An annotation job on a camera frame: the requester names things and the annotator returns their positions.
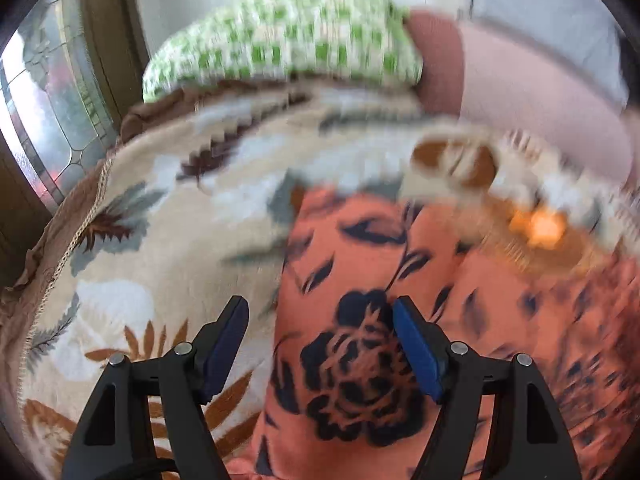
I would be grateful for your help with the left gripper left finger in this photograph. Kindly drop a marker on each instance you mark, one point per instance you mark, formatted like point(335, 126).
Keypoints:
point(145, 418)

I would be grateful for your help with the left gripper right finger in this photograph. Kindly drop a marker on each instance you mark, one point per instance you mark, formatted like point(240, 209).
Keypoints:
point(527, 435)

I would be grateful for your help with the orange black floral garment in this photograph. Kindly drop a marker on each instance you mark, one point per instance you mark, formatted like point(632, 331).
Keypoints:
point(342, 400)

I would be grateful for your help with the beige leaf pattern blanket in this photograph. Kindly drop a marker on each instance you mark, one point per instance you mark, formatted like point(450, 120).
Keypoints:
point(148, 249)

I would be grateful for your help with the stained glass wooden door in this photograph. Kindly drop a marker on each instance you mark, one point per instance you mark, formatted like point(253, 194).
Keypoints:
point(70, 71)

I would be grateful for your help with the pink quilted bolster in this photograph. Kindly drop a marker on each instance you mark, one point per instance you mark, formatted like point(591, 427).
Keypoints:
point(483, 75)

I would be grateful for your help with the grey pillow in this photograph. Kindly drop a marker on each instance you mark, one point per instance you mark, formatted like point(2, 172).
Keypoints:
point(583, 32)

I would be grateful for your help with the green checkered pillow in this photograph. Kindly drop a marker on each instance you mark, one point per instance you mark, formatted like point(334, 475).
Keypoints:
point(362, 40)

